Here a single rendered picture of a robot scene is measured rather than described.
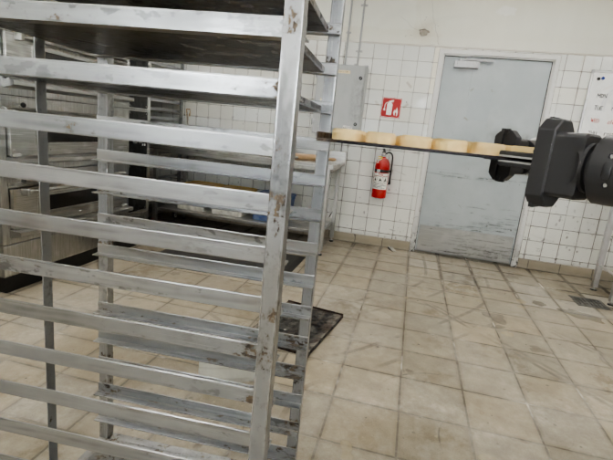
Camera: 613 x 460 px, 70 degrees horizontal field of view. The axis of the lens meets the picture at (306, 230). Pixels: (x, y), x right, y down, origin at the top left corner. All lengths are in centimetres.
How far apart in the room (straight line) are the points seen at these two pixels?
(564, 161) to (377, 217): 427
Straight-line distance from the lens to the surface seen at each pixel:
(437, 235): 494
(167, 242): 81
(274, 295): 73
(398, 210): 486
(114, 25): 84
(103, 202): 138
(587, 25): 513
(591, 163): 64
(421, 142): 73
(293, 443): 144
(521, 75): 497
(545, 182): 68
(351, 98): 467
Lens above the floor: 117
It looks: 13 degrees down
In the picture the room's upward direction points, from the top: 6 degrees clockwise
